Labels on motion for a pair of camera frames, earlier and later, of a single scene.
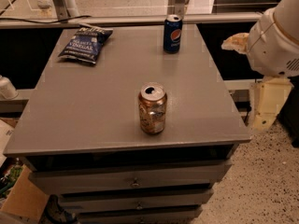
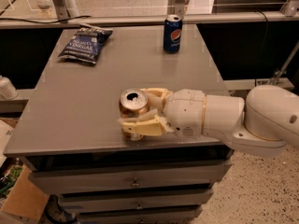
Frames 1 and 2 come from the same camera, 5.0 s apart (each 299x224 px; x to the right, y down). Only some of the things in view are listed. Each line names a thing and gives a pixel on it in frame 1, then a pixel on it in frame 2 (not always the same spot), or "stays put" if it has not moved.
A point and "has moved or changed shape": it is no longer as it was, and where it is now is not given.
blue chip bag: [85, 43] stays put
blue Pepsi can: [173, 34] stays put
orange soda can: [152, 104] has moved or changed shape
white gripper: [270, 51] -> [185, 111]
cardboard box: [25, 198] stays put
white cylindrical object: [7, 91] stays put
